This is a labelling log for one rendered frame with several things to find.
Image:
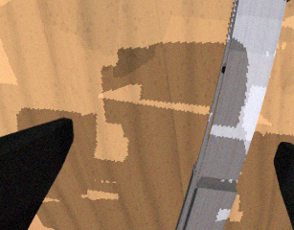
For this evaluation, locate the light brown wooden board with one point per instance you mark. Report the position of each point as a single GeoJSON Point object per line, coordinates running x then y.
{"type": "Point", "coordinates": [138, 79]}

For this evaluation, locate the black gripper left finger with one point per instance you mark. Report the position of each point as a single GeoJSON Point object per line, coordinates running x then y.
{"type": "Point", "coordinates": [30, 160]}

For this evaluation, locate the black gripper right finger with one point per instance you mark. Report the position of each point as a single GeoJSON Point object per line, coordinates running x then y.
{"type": "Point", "coordinates": [284, 163]}

